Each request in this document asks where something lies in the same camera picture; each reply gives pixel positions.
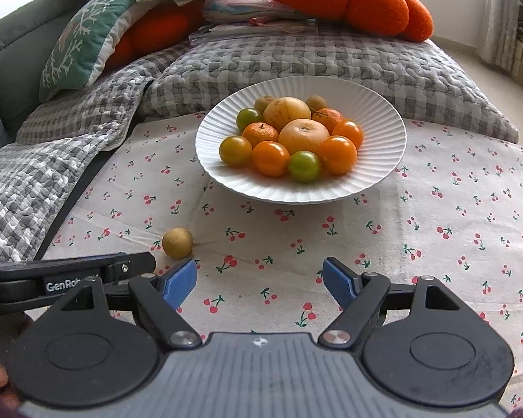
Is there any orange round cushion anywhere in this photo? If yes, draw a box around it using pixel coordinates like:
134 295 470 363
105 0 206 76

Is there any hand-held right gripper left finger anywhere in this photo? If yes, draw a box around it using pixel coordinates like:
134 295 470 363
48 258 202 350

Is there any plastic bag of clothes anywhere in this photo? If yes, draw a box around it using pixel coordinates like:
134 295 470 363
202 0 315 25

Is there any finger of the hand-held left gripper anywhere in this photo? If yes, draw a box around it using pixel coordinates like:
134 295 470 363
93 251 158 297

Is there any green white-patterned pillow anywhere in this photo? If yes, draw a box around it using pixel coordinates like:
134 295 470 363
38 0 145 102

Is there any light grey curtain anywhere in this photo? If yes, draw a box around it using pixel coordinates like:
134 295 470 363
476 0 523 73

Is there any cherry print sheet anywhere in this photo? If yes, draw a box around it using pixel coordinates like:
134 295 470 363
39 110 523 411

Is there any white ribbed plate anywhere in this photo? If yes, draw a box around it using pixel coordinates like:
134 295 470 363
195 75 408 204

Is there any yellow pear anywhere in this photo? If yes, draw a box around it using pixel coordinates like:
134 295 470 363
263 96 312 132

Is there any grey checkered quilt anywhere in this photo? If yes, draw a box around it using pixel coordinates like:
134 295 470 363
0 34 520 267

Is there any orange tomato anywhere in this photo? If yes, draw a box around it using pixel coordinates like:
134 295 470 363
332 119 364 149
319 136 359 176
251 140 291 177

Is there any yellow-green tomato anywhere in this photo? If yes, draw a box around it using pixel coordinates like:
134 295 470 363
219 135 253 167

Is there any grey sofa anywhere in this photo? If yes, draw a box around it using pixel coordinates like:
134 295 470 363
0 0 85 151

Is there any mandarin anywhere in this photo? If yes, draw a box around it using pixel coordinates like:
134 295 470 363
311 107 345 135
242 122 280 149

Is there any green tomato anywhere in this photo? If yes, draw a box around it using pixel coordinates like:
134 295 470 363
287 150 322 184
236 107 264 130

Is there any large yellow orange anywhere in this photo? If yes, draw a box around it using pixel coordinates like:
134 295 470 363
278 118 331 156

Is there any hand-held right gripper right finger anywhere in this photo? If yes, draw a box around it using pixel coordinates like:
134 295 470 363
318 257 479 350

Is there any clear plastic folder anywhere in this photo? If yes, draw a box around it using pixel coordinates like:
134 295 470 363
187 18 320 47

